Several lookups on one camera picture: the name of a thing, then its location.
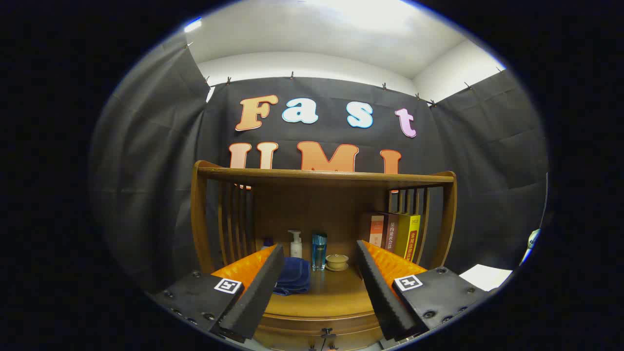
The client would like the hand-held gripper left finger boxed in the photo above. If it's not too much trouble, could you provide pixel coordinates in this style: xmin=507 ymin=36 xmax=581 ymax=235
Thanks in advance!
xmin=151 ymin=244 xmax=285 ymax=343

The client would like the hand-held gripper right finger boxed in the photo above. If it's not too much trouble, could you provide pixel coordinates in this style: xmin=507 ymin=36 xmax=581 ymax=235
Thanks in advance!
xmin=355 ymin=240 xmax=490 ymax=342

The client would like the wooden drawer with black knob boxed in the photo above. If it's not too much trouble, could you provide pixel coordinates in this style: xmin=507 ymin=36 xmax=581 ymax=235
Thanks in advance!
xmin=253 ymin=313 xmax=386 ymax=351

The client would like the wooden countertop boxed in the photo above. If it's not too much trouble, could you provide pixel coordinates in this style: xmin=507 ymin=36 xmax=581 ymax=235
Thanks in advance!
xmin=210 ymin=244 xmax=429 ymax=318

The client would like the wooden cabinet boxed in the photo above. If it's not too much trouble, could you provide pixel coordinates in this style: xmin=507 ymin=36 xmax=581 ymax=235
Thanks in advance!
xmin=191 ymin=160 xmax=458 ymax=351

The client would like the blue folded towel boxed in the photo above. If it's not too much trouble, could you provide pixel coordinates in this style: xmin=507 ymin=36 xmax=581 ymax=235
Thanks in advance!
xmin=273 ymin=257 xmax=311 ymax=296

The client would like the yellow lidded tea cup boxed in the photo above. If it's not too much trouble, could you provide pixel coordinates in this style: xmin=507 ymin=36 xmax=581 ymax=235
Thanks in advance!
xmin=325 ymin=253 xmax=350 ymax=272

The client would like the brown book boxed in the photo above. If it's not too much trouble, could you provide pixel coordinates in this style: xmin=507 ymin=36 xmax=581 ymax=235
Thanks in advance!
xmin=385 ymin=212 xmax=400 ymax=252

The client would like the beige book with orange band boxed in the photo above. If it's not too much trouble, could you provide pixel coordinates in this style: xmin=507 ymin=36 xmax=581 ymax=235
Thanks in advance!
xmin=363 ymin=213 xmax=388 ymax=247

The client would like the yellow book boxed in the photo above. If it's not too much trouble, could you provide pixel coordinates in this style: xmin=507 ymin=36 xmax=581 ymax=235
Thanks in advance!
xmin=394 ymin=213 xmax=421 ymax=263

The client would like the blue glass bottle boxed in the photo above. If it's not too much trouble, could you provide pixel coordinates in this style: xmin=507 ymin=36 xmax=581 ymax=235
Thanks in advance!
xmin=312 ymin=233 xmax=328 ymax=272

